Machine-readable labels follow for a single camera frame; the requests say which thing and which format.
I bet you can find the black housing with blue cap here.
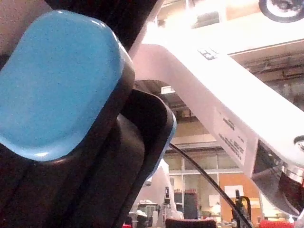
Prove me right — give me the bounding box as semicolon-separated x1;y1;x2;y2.
0;9;146;228

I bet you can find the black cover with blue rim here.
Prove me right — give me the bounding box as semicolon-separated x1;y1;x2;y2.
78;80;178;228

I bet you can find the dark red seat back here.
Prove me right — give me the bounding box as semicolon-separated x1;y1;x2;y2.
165;218;217;228

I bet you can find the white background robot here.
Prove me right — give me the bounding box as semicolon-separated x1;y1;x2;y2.
139;158;185;223

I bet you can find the black cable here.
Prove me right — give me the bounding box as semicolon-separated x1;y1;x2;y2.
170;142;253;228

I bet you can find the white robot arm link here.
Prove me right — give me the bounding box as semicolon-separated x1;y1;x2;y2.
129;0;304;216

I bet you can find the round grey wheel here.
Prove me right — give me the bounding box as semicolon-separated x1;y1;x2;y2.
258;0;304;23

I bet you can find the orange wall board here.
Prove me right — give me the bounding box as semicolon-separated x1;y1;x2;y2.
218;172;262;224

